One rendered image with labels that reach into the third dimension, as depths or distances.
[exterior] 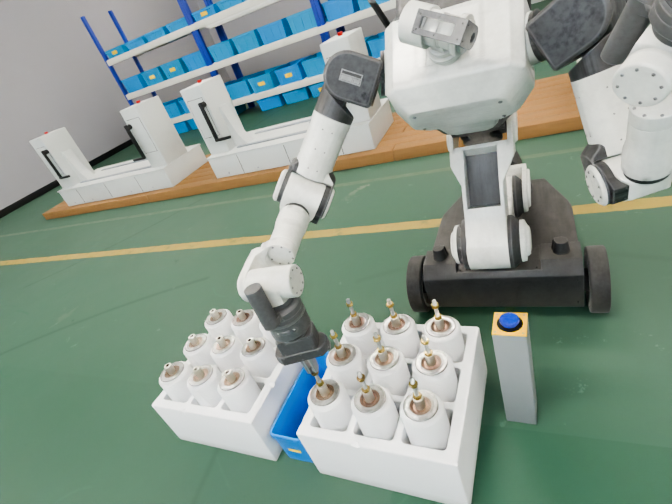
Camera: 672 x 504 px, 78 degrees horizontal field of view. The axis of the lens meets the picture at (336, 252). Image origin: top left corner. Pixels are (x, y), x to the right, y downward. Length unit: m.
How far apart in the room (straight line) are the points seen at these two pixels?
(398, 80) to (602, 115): 0.36
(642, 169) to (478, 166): 0.49
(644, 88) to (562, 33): 0.23
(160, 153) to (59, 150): 1.42
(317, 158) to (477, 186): 0.47
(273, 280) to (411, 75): 0.47
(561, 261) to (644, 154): 0.61
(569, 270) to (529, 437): 0.47
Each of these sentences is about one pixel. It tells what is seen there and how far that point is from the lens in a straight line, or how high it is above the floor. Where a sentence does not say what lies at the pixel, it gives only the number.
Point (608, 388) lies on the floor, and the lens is 1.30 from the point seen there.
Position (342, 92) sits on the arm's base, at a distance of 0.91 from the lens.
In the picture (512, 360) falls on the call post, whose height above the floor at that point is 0.23.
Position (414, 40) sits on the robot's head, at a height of 0.91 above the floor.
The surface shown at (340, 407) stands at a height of 0.23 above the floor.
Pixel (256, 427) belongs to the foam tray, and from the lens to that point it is 1.21.
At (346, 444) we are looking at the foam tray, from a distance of 1.04.
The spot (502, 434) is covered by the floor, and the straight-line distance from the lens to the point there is 1.20.
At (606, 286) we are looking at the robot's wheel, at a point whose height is 0.14.
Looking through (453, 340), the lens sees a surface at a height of 0.24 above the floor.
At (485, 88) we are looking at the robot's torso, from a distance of 0.85.
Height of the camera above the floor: 1.01
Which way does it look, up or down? 30 degrees down
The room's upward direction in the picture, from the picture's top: 21 degrees counter-clockwise
